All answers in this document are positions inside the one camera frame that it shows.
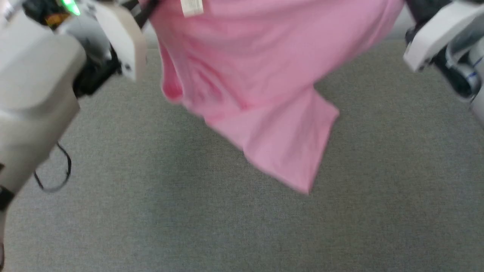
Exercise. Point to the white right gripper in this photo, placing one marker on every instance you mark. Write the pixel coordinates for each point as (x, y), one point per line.
(435, 37)

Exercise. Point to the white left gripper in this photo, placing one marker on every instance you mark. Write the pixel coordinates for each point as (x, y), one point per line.
(121, 37)

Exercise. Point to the pink cloth garment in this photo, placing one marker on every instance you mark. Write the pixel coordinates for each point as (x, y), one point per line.
(257, 75)

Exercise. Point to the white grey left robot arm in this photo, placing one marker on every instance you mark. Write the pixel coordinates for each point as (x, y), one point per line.
(34, 83)

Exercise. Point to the grey-green fabric sofa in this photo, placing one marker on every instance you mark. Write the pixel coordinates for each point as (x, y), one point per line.
(227, 219)

